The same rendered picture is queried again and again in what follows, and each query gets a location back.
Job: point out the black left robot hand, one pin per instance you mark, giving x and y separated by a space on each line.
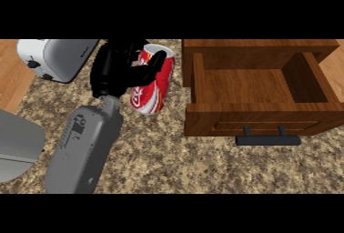
113 72

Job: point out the red soda can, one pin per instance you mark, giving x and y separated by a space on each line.
153 95

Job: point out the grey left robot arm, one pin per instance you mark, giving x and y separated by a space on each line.
79 145

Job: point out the brown wooden drawer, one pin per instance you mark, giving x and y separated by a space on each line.
251 116

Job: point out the white and grey toaster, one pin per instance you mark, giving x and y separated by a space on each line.
57 57

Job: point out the brown wooden cabinet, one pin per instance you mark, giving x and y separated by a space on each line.
251 48

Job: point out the pale grey rounded appliance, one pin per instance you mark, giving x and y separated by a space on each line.
14 145

